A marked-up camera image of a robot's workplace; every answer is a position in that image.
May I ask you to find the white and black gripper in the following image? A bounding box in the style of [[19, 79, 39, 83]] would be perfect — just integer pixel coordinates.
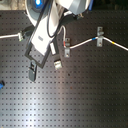
[[25, 9, 62, 70]]

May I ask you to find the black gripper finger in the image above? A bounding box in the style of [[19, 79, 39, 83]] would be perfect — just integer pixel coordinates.
[[29, 60, 37, 81]]

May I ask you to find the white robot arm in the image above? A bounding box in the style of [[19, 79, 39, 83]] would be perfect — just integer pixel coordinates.
[[25, 0, 91, 81]]

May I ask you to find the grey cable clip middle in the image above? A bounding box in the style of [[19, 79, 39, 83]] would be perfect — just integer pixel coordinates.
[[64, 38, 71, 58]]

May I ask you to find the grey cable clip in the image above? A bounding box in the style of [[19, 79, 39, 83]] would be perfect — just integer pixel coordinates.
[[64, 38, 71, 58], [97, 27, 104, 47]]

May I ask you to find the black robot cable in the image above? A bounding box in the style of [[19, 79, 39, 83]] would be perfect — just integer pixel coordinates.
[[46, 0, 83, 38]]

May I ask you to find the white cable with plug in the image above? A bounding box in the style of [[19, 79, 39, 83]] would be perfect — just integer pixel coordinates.
[[0, 29, 34, 41]]

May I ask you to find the grey cable clip right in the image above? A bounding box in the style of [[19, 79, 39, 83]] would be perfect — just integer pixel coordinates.
[[97, 27, 104, 47]]

